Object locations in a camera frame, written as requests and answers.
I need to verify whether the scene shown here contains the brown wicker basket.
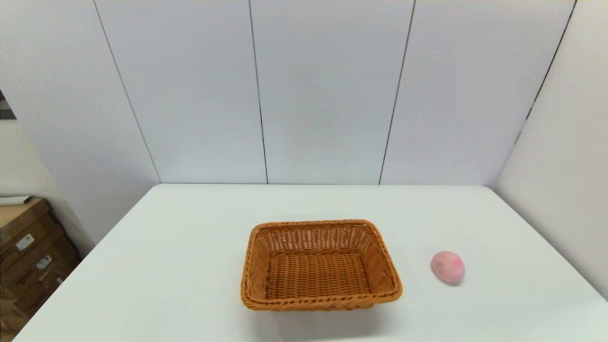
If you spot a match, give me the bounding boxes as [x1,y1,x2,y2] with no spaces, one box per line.
[240,219,403,312]

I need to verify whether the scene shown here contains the pink peach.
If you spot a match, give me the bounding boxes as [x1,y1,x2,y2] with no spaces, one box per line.
[431,251,466,286]

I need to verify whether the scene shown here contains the brown cardboard box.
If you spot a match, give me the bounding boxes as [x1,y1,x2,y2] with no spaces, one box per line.
[0,237,80,297]
[0,273,72,334]
[0,199,65,259]

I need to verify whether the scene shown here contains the dark wall picture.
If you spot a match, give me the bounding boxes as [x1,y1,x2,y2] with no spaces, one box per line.
[0,89,17,121]

